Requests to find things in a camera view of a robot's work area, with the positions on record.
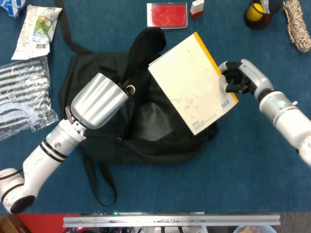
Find yellow foam ball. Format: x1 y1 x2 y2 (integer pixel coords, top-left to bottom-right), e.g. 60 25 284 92
245 4 264 20

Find black mesh pen holder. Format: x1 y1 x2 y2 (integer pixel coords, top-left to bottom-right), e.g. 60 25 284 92
243 0 284 30

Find blue white snake puzzle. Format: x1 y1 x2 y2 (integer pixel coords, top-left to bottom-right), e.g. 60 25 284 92
0 0 27 19

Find aluminium profile rail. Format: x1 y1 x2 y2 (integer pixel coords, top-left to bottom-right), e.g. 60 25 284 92
63 214 281 228

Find brown cardboard box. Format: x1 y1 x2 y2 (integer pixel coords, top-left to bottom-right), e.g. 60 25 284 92
0 213 25 233

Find white yellow Lexicon book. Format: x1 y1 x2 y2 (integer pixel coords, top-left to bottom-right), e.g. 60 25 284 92
147 32 239 136

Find striped garment in plastic bag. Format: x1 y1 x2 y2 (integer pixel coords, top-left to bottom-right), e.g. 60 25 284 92
0 56 59 142

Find beige speckled rope bundle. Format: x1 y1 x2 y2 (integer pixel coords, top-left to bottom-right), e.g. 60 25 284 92
282 0 311 53

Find light blue bowl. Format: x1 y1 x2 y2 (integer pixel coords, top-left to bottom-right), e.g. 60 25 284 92
232 225 277 233

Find red ink pad tin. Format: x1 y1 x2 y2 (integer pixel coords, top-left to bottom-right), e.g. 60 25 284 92
146 2 189 30

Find red white stamp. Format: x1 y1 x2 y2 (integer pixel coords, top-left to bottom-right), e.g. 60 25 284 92
189 0 205 19

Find red box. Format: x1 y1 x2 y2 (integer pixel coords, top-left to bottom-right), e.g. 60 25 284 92
17 213 81 233

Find red cap whiteboard marker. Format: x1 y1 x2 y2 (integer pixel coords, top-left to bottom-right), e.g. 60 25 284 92
261 0 271 24

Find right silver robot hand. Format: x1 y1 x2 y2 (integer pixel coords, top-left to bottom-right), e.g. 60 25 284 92
218 59 275 96

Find white green snack bag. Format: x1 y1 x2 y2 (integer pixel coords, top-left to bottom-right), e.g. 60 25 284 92
11 4 63 61

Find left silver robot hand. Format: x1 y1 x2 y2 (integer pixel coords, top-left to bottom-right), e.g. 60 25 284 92
65 72 137 129

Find black fabric backpack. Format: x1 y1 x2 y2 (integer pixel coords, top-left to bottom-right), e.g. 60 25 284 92
53 0 219 206

